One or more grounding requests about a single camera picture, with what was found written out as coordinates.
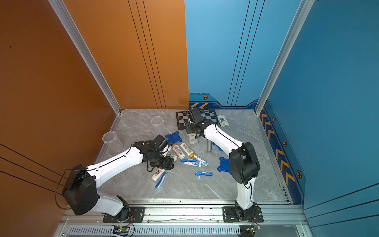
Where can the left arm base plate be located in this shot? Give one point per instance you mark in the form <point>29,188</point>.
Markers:
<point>135,215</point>

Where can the clear plastic container back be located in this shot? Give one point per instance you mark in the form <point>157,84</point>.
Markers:
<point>158,125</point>

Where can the circuit board right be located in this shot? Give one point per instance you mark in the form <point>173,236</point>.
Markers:
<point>248,231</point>

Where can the blue toothbrush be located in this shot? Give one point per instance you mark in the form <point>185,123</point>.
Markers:
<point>189,160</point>
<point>203,173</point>
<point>160,182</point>

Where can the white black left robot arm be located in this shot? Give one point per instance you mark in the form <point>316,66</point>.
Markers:
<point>81,188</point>

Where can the blue lid by microphone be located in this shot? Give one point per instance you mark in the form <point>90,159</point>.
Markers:
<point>220,149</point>

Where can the aluminium front rail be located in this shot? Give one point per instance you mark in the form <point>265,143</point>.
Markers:
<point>208,212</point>

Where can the green circuit board left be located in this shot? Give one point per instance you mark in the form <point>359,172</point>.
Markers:
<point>121,231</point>

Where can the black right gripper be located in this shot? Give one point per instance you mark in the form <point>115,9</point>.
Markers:
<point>188,130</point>

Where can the white bottle orange cap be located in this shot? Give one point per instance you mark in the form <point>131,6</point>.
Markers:
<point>177,149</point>
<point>188,150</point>
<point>158,173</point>
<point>192,138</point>
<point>174,157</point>

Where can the toothpaste tube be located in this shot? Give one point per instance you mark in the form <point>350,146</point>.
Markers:
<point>205,163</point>
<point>193,164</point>

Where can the black white checkerboard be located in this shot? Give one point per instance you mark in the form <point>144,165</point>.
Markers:
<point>182,117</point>

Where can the small white card box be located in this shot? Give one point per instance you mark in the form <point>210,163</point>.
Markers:
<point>222,121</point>

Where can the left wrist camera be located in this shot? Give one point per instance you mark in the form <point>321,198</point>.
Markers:
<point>161,144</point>

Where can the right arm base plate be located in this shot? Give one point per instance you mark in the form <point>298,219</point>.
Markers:
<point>229,214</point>

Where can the blue lid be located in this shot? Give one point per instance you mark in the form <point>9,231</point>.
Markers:
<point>174,138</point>
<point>220,149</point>
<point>224,165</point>

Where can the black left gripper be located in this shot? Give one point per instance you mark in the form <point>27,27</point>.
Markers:
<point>169,164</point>

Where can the silver microphone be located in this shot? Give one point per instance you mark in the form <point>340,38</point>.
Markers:
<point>209,146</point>

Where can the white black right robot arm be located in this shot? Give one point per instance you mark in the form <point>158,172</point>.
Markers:
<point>244,164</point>

